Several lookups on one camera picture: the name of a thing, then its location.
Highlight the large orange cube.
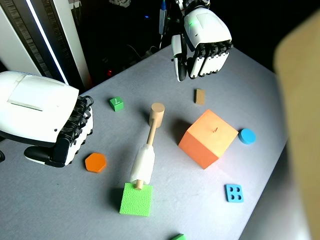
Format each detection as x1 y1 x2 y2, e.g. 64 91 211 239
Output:
178 109 239 170

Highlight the wooden mallet with white grip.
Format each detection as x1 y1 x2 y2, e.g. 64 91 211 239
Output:
129 102 166 191

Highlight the brown rectangular wooden block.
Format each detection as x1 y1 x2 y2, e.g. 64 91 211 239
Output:
194 88 206 105

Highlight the blue round disc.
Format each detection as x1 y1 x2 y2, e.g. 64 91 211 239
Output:
238 128 257 146

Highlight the blue square four-hole block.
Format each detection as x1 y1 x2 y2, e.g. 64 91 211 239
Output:
224 184 245 203

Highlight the orange hexagon block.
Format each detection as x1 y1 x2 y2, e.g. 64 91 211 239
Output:
84 152 108 174

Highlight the small green letter cube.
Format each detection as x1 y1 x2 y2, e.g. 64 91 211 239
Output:
108 96 125 112

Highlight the beige wooden board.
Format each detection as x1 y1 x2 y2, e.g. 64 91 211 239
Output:
273 7 320 240

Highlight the large textured green cube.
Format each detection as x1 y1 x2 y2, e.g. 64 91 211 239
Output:
119 182 154 217

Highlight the white pillar with dark strips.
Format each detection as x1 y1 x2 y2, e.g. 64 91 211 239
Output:
0 0 92 87

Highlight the grey table cloth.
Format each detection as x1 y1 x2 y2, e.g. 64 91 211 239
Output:
0 44 291 240

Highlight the white cable adapter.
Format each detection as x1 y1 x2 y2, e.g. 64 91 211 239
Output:
159 0 168 36

